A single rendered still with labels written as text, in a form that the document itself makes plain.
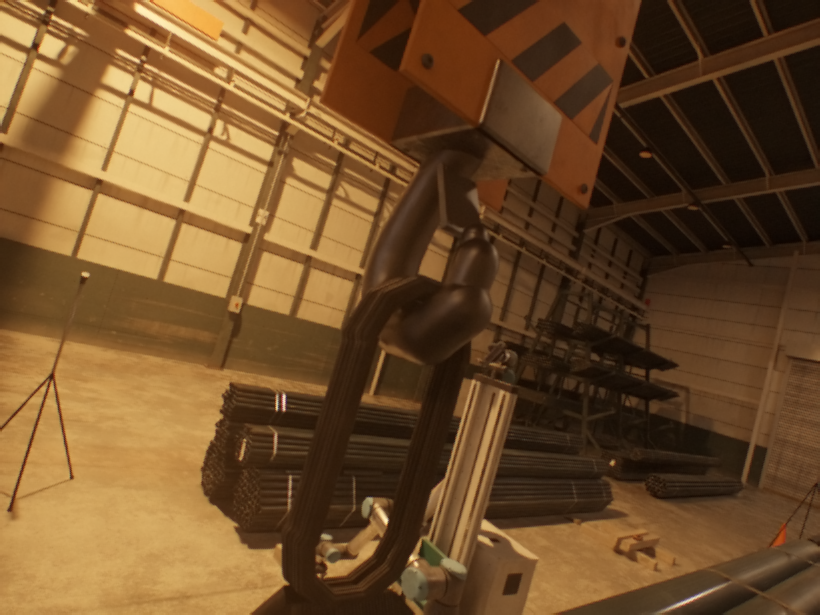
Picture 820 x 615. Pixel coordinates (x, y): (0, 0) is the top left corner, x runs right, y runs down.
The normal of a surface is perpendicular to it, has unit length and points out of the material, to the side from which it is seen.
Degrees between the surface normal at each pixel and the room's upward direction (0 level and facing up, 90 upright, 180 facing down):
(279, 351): 90
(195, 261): 90
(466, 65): 90
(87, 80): 90
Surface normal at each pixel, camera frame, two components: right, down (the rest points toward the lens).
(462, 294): -0.05, -0.44
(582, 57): 0.64, 0.13
